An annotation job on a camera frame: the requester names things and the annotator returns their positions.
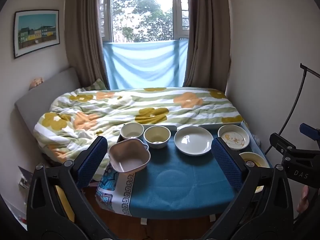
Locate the grey padded headboard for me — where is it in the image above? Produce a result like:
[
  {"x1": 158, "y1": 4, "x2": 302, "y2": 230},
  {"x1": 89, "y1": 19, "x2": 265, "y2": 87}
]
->
[{"x1": 14, "y1": 67, "x2": 81, "y2": 154}]

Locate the black cable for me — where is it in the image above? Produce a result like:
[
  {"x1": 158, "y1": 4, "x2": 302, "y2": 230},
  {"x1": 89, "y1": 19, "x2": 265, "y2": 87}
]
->
[{"x1": 264, "y1": 63, "x2": 320, "y2": 155}]

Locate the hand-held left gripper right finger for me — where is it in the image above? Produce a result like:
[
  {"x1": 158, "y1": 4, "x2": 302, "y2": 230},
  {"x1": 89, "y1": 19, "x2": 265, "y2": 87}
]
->
[{"x1": 205, "y1": 138, "x2": 294, "y2": 240}]

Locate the window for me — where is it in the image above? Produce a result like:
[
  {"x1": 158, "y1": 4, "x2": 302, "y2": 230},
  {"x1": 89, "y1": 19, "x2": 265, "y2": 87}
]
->
[{"x1": 98, "y1": 0, "x2": 191, "y2": 43}]

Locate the light blue window cloth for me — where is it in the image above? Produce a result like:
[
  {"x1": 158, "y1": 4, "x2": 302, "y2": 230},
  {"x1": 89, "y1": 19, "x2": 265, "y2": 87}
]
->
[{"x1": 102, "y1": 39, "x2": 189, "y2": 90}]

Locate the framed picture of houses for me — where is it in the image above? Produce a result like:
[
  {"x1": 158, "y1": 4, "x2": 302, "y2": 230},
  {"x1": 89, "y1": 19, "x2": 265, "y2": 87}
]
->
[{"x1": 13, "y1": 9, "x2": 60, "y2": 59}]

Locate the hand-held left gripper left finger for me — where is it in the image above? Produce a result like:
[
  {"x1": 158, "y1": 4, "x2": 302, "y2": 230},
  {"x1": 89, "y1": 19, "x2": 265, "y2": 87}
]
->
[{"x1": 26, "y1": 135, "x2": 112, "y2": 240}]

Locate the cream bowl with yellow inside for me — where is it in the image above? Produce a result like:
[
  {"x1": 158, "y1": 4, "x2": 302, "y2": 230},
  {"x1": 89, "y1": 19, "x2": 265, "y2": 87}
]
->
[{"x1": 143, "y1": 125, "x2": 171, "y2": 149}]

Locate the person's right hand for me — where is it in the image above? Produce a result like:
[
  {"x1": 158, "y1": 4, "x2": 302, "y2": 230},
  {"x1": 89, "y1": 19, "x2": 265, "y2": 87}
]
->
[{"x1": 296, "y1": 186, "x2": 311, "y2": 215}]

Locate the yellow rimmed plate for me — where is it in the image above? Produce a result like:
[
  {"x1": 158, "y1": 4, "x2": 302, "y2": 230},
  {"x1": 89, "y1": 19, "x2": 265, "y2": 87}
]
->
[{"x1": 238, "y1": 152, "x2": 270, "y2": 193}]

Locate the green pillow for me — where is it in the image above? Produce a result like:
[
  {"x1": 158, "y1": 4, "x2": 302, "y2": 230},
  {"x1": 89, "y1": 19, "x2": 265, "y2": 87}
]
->
[{"x1": 82, "y1": 78, "x2": 108, "y2": 92}]

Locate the pink square bowl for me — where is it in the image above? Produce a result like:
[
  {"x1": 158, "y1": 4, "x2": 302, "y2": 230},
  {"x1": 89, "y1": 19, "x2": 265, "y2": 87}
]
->
[{"x1": 108, "y1": 138, "x2": 151, "y2": 173}]

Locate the plain white plate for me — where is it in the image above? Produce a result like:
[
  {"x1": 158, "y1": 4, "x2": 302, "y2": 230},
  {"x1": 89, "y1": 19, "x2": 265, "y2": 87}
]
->
[{"x1": 174, "y1": 126, "x2": 214, "y2": 156}]

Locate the blue patterned tablecloth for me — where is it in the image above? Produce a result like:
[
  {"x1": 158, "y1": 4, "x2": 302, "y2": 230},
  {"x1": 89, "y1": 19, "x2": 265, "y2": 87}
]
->
[{"x1": 95, "y1": 129, "x2": 271, "y2": 217}]

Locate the tan plush toy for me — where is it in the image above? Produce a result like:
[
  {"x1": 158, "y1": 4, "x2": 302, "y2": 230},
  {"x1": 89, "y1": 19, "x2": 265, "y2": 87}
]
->
[{"x1": 29, "y1": 77, "x2": 45, "y2": 91}]

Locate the brown curtain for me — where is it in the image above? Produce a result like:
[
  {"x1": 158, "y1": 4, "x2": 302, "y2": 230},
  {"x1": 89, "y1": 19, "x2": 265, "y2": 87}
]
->
[
  {"x1": 64, "y1": 0, "x2": 110, "y2": 91},
  {"x1": 183, "y1": 0, "x2": 232, "y2": 93}
]

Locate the white plate with duck print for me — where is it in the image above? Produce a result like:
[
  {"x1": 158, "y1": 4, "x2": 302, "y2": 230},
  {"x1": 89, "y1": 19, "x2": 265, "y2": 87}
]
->
[{"x1": 217, "y1": 124, "x2": 250, "y2": 151}]

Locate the floral striped blanket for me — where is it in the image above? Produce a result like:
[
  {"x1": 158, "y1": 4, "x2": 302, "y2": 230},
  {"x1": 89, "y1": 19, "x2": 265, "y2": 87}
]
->
[{"x1": 34, "y1": 87, "x2": 245, "y2": 180}]

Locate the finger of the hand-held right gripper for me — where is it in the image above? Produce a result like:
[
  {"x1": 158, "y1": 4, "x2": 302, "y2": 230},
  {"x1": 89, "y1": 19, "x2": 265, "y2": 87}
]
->
[
  {"x1": 269, "y1": 132, "x2": 302, "y2": 156},
  {"x1": 299, "y1": 123, "x2": 320, "y2": 142}
]

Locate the small cream bowl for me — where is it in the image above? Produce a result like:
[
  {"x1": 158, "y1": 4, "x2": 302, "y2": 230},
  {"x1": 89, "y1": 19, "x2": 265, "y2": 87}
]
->
[{"x1": 120, "y1": 123, "x2": 144, "y2": 141}]

